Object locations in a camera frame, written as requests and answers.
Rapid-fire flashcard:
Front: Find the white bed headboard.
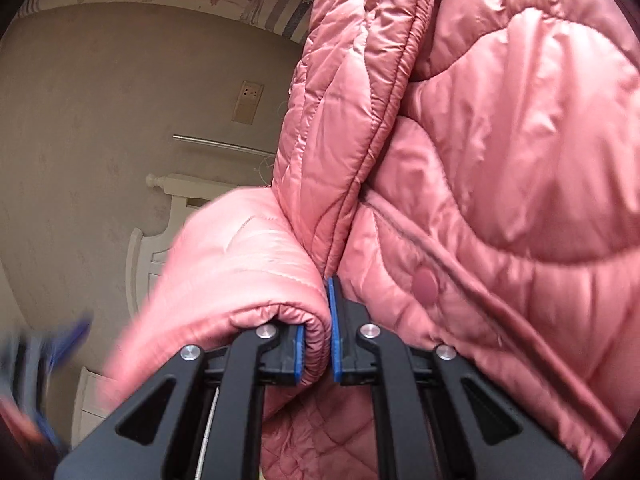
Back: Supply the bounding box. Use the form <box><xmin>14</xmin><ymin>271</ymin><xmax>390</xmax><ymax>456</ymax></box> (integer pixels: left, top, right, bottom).
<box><xmin>70</xmin><ymin>172</ymin><xmax>273</xmax><ymax>446</ymax></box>

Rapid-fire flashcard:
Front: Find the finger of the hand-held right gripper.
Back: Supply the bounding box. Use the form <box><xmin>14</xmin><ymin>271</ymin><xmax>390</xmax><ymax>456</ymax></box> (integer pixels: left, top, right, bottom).
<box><xmin>47</xmin><ymin>310</ymin><xmax>96</xmax><ymax>376</ymax></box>

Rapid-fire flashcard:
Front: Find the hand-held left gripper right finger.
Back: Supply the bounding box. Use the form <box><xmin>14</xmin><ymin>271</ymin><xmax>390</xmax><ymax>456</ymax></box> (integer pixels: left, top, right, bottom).
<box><xmin>326</xmin><ymin>276</ymin><xmax>585</xmax><ymax>480</ymax></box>

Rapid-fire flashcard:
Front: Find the pink quilted jacket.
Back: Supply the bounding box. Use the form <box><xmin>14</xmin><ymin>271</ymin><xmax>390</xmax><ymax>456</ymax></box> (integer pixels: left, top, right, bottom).
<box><xmin>102</xmin><ymin>0</ymin><xmax>640</xmax><ymax>480</ymax></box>

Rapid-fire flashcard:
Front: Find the thin metal rod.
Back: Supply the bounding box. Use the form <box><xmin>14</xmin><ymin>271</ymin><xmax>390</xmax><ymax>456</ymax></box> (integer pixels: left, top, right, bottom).
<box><xmin>172</xmin><ymin>134</ymin><xmax>277</xmax><ymax>156</ymax></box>

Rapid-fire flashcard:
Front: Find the beige wall socket plate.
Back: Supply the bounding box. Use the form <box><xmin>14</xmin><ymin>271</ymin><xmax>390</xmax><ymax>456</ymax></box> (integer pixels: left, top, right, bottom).
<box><xmin>234</xmin><ymin>80</ymin><xmax>264</xmax><ymax>125</ymax></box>

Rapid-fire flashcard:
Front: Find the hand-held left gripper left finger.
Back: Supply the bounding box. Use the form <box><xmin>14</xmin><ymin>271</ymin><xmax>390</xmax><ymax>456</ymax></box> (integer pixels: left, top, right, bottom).
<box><xmin>54</xmin><ymin>322</ymin><xmax>307</xmax><ymax>480</ymax></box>

